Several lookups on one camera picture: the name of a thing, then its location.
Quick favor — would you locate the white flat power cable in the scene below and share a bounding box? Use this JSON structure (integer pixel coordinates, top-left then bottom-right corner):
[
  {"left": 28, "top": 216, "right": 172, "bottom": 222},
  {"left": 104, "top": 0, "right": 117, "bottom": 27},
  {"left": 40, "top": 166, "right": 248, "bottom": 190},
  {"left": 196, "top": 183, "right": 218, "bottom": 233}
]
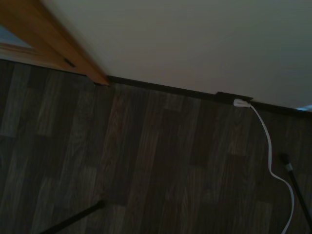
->
[{"left": 248, "top": 103, "right": 295, "bottom": 234}]

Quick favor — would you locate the dark wall outlet plate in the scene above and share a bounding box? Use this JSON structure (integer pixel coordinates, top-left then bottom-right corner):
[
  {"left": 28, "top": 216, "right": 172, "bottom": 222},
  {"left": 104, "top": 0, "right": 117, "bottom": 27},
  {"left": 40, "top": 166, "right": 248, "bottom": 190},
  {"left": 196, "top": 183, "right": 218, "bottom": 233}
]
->
[{"left": 215, "top": 91, "right": 254, "bottom": 105}]

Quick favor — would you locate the white power plug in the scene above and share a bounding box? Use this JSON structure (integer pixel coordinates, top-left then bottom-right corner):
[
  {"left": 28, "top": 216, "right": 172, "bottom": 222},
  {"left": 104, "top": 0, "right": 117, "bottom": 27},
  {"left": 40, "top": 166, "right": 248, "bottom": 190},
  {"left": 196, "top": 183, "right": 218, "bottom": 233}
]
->
[{"left": 233, "top": 97, "right": 251, "bottom": 108}]

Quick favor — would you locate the wooden door frame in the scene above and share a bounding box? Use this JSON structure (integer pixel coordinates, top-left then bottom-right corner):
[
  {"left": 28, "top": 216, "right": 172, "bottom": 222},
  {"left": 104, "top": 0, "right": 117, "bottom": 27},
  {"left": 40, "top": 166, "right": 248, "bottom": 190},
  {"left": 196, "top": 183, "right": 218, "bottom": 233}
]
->
[{"left": 15, "top": 0, "right": 112, "bottom": 87}]

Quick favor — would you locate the dark baseboard strip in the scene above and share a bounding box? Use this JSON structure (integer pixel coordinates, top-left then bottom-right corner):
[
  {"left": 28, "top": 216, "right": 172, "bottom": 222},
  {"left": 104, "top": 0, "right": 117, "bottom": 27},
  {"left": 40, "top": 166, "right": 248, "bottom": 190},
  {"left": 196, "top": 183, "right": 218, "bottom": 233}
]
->
[{"left": 107, "top": 75, "right": 312, "bottom": 118}]

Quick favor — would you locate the wooden door with glass pane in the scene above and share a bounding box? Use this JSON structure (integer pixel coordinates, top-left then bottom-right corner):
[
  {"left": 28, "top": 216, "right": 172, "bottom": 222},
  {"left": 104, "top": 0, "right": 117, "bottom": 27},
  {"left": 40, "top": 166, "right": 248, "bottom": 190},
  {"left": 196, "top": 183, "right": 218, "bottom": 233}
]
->
[{"left": 0, "top": 0, "right": 86, "bottom": 75}]

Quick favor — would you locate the black tripod leg with collar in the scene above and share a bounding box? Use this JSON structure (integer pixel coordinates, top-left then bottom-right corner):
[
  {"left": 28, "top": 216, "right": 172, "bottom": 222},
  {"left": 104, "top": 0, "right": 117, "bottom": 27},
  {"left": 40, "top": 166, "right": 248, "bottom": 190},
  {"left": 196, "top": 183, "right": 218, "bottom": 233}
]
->
[{"left": 278, "top": 152, "right": 312, "bottom": 224}]

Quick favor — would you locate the plain black tripod leg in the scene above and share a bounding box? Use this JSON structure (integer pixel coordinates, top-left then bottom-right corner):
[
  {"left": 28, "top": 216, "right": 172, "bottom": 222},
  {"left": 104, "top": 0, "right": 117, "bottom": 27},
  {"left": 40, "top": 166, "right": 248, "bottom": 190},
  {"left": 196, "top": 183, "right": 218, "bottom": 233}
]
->
[{"left": 39, "top": 199, "right": 105, "bottom": 234}]

